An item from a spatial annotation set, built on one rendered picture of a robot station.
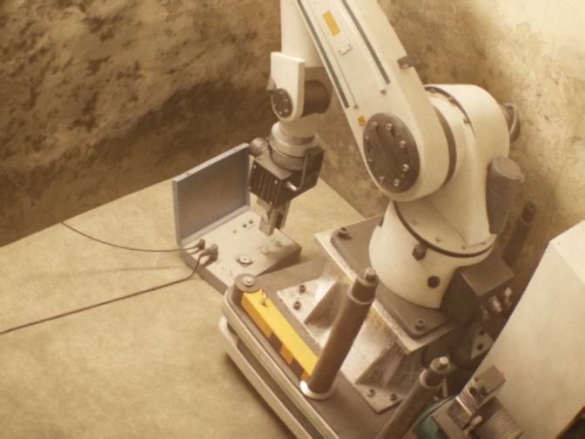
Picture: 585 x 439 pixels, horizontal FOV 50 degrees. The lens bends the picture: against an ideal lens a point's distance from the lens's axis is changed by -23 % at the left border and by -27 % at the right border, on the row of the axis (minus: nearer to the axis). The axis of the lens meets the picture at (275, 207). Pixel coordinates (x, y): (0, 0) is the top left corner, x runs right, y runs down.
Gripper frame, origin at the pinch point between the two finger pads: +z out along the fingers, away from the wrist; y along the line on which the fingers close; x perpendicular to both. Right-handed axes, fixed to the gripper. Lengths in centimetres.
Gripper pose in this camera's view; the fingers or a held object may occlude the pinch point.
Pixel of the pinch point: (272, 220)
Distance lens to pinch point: 294.2
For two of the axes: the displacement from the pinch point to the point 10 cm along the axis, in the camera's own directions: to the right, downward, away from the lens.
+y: 6.6, -3.8, 6.5
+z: -2.0, 7.5, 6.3
